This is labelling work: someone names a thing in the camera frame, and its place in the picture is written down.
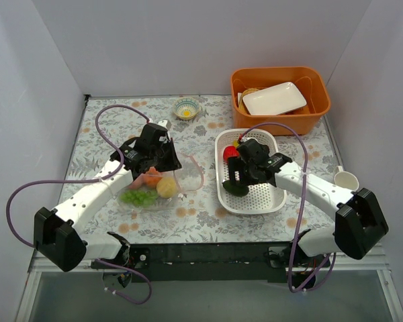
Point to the white rectangular plate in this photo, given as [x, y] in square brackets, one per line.
[283, 98]

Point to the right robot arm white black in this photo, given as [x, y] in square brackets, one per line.
[358, 219]

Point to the aluminium frame rail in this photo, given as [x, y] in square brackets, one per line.
[344, 290]

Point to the orange plastic tub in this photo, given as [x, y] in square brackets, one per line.
[307, 80]

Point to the clear zip top bag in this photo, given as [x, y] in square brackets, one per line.
[189, 179]

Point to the white mug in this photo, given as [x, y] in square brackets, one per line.
[345, 179]

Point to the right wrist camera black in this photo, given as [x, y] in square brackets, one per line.
[251, 151]

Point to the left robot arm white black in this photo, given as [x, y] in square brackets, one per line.
[58, 233]

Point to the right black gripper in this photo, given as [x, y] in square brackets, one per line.
[238, 166]

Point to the woven straw coaster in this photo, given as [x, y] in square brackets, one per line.
[252, 102]

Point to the yellow lemon toy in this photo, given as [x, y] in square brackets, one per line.
[167, 187]

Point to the pink peach toy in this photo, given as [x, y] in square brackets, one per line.
[137, 183]

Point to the green avocado toy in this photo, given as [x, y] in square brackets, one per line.
[236, 190]

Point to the white perforated plastic basket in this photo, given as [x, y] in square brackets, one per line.
[261, 199]

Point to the green grapes toy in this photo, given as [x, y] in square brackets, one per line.
[139, 198]

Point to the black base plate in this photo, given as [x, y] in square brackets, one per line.
[212, 261]

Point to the small patterned bowl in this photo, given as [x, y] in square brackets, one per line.
[186, 108]

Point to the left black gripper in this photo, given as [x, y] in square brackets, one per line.
[168, 159]

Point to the floral table mat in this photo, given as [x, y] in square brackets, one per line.
[198, 216]

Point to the orange pumpkin toy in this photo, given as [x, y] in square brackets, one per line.
[152, 177]

